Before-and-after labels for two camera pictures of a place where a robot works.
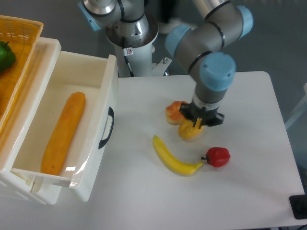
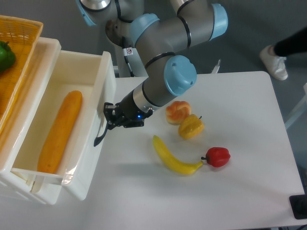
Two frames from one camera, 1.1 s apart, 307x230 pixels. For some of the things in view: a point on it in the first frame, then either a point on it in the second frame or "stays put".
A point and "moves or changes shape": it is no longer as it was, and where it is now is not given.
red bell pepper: (217, 156) stays put
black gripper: (207, 118) -> (126, 112)
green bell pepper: (7, 56) stays put
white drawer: (97, 77) moves or changes shape
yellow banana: (172, 163) stays put
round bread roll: (173, 113) stays put
